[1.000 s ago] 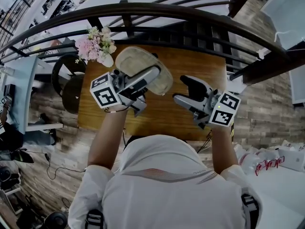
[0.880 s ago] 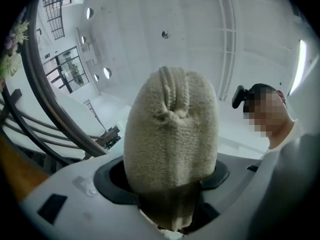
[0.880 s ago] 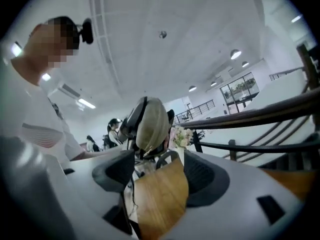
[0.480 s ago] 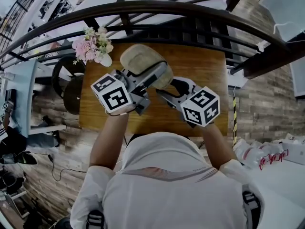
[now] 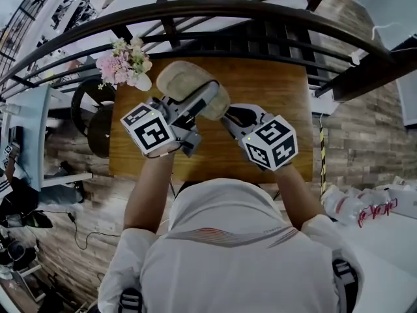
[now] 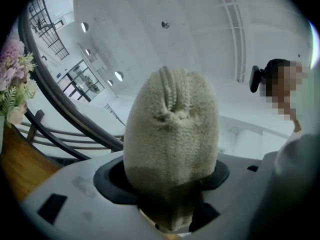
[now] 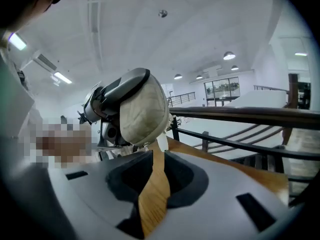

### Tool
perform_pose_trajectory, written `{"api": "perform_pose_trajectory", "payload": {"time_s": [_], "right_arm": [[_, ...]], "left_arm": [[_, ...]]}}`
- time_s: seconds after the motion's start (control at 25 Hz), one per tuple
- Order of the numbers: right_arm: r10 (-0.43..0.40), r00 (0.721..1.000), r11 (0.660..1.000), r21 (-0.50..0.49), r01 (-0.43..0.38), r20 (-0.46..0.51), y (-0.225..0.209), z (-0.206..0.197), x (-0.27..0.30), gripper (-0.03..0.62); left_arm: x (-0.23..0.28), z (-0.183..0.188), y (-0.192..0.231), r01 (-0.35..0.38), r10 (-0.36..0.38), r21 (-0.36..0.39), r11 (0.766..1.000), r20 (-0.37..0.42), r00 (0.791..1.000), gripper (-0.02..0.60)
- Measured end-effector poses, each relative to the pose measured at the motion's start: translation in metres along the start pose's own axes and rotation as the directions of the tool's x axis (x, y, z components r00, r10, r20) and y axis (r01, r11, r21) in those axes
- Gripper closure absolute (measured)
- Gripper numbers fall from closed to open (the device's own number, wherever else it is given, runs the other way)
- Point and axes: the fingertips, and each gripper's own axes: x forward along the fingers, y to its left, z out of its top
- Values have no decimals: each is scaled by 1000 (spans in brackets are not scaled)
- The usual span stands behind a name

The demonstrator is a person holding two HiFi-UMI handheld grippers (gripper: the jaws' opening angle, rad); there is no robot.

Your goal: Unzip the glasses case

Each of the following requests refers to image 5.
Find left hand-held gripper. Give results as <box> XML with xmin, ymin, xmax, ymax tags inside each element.
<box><xmin>120</xmin><ymin>80</ymin><xmax>222</xmax><ymax>158</ymax></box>

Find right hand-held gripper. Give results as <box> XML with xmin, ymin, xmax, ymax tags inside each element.
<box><xmin>220</xmin><ymin>102</ymin><xmax>299</xmax><ymax>172</ymax></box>

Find person's right forearm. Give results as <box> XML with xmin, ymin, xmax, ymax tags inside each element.
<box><xmin>275</xmin><ymin>164</ymin><xmax>326</xmax><ymax>231</ymax></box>

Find person's left forearm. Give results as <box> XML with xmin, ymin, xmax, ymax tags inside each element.
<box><xmin>122</xmin><ymin>151</ymin><xmax>175</xmax><ymax>237</ymax></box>

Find white vase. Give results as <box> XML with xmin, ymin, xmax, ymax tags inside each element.
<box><xmin>135</xmin><ymin>72</ymin><xmax>153</xmax><ymax>91</ymax></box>

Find white paper sheet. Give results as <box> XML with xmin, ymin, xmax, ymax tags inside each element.
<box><xmin>311</xmin><ymin>88</ymin><xmax>334</xmax><ymax>115</ymax></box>

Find pink white flower bouquet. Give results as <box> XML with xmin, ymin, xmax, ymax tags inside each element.
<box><xmin>96</xmin><ymin>37</ymin><xmax>153</xmax><ymax>91</ymax></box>

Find black round-back chair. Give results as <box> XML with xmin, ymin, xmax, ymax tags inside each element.
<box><xmin>70</xmin><ymin>78</ymin><xmax>117</xmax><ymax>159</ymax></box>

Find white plastic bags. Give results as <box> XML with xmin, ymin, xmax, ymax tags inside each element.
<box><xmin>322</xmin><ymin>184</ymin><xmax>366</xmax><ymax>224</ymax></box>

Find person in beige clothes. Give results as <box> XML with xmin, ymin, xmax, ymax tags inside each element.
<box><xmin>97</xmin><ymin>177</ymin><xmax>364</xmax><ymax>313</ymax></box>

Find red-printed plastic bag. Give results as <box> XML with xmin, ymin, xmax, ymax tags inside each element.
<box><xmin>356</xmin><ymin>197</ymin><xmax>400</xmax><ymax>228</ymax></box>

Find white rectangular panel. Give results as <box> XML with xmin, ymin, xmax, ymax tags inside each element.
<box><xmin>395</xmin><ymin>73</ymin><xmax>417</xmax><ymax>130</ymax></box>
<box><xmin>351</xmin><ymin>0</ymin><xmax>417</xmax><ymax>52</ymax></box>

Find white table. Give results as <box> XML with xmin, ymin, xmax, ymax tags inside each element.
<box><xmin>5</xmin><ymin>83</ymin><xmax>94</xmax><ymax>192</ymax></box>

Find white cardboard box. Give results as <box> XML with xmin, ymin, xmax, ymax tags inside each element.
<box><xmin>374</xmin><ymin>174</ymin><xmax>417</xmax><ymax>215</ymax></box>

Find black and green device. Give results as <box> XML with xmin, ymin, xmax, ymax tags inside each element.
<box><xmin>18</xmin><ymin>209</ymin><xmax>53</xmax><ymax>230</ymax></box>

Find yellow black striped post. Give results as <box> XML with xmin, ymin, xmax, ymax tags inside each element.
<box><xmin>319</xmin><ymin>124</ymin><xmax>328</xmax><ymax>199</ymax></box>

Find black floor cable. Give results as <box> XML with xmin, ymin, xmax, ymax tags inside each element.
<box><xmin>66</xmin><ymin>211</ymin><xmax>122</xmax><ymax>250</ymax></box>

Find black white shoulder strap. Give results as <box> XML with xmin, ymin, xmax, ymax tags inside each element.
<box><xmin>332</xmin><ymin>259</ymin><xmax>359</xmax><ymax>313</ymax></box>
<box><xmin>119</xmin><ymin>287</ymin><xmax>143</xmax><ymax>313</ymax></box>

